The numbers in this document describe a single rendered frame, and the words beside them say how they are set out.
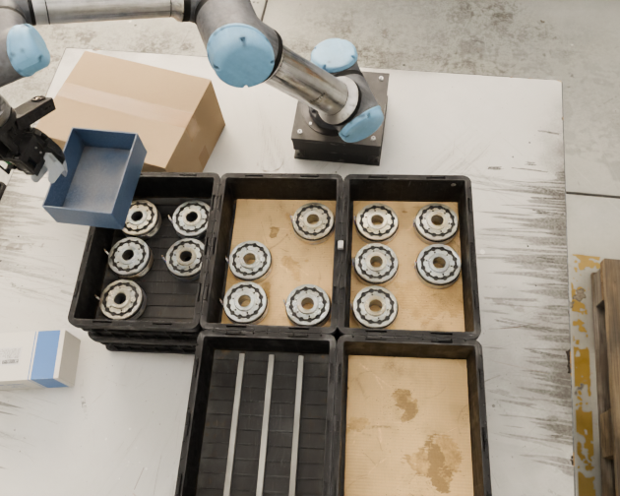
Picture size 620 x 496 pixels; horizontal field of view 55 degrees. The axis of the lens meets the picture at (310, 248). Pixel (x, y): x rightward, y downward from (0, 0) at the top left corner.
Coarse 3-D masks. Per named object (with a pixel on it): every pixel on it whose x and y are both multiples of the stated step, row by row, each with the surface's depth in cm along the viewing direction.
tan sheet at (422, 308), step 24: (408, 216) 148; (360, 240) 146; (408, 240) 145; (456, 240) 144; (408, 264) 143; (360, 288) 141; (408, 288) 140; (432, 288) 140; (456, 288) 139; (408, 312) 138; (432, 312) 137; (456, 312) 137
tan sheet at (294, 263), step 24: (240, 216) 152; (264, 216) 151; (288, 216) 151; (240, 240) 149; (264, 240) 148; (288, 240) 148; (288, 264) 145; (312, 264) 145; (264, 288) 143; (288, 288) 142
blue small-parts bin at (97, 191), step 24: (72, 144) 130; (96, 144) 134; (120, 144) 132; (72, 168) 131; (96, 168) 132; (120, 168) 132; (48, 192) 123; (72, 192) 130; (96, 192) 130; (120, 192) 122; (72, 216) 123; (96, 216) 121; (120, 216) 124
